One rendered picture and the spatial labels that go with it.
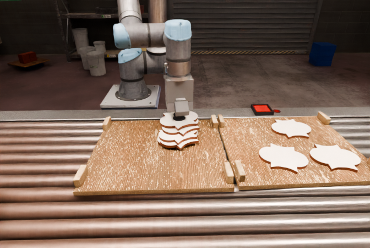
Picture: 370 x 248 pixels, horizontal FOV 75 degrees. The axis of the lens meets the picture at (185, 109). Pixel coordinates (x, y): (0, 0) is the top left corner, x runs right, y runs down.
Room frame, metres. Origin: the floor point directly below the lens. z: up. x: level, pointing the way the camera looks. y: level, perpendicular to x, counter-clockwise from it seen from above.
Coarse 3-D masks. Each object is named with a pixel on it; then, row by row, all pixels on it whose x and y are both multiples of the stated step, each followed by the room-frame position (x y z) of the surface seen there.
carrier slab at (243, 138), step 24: (240, 120) 0.79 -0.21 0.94; (264, 120) 0.79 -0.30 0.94; (288, 120) 0.79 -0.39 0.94; (312, 120) 0.79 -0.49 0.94; (240, 144) 0.63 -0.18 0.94; (264, 144) 0.63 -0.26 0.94; (288, 144) 0.63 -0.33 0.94; (312, 144) 0.63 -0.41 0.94; (336, 144) 0.63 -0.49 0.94; (264, 168) 0.52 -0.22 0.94; (312, 168) 0.52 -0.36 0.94; (360, 168) 0.52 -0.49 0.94
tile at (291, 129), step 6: (276, 120) 0.77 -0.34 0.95; (294, 120) 0.77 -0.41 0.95; (276, 126) 0.73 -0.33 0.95; (282, 126) 0.73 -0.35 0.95; (288, 126) 0.73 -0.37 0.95; (294, 126) 0.73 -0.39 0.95; (300, 126) 0.73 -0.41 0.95; (306, 126) 0.73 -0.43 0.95; (276, 132) 0.70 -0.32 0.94; (282, 132) 0.69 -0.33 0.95; (288, 132) 0.69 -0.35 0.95; (294, 132) 0.69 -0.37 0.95; (300, 132) 0.69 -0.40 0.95; (306, 132) 0.69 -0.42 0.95; (288, 138) 0.66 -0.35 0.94
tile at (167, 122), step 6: (168, 114) 0.74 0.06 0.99; (192, 114) 0.74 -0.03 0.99; (162, 120) 0.70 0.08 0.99; (168, 120) 0.70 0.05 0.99; (174, 120) 0.70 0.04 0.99; (186, 120) 0.70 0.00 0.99; (192, 120) 0.70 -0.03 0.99; (162, 126) 0.67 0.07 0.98; (168, 126) 0.66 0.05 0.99; (174, 126) 0.66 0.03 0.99; (180, 126) 0.66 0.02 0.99; (186, 126) 0.67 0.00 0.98
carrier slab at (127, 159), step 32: (128, 128) 0.73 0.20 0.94; (160, 128) 0.73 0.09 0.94; (96, 160) 0.56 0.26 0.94; (128, 160) 0.56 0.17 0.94; (160, 160) 0.56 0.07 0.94; (192, 160) 0.56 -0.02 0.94; (224, 160) 0.56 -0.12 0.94; (96, 192) 0.44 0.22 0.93; (128, 192) 0.44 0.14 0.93; (160, 192) 0.44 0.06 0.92; (192, 192) 0.45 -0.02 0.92
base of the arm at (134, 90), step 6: (120, 84) 1.14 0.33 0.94; (126, 84) 1.11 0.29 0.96; (132, 84) 1.11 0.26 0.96; (138, 84) 1.12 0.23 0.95; (144, 84) 1.15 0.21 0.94; (120, 90) 1.12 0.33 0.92; (126, 90) 1.10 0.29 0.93; (132, 90) 1.10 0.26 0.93; (138, 90) 1.11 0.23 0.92; (144, 90) 1.14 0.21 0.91; (126, 96) 1.09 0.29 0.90; (132, 96) 1.09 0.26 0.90; (138, 96) 1.10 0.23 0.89
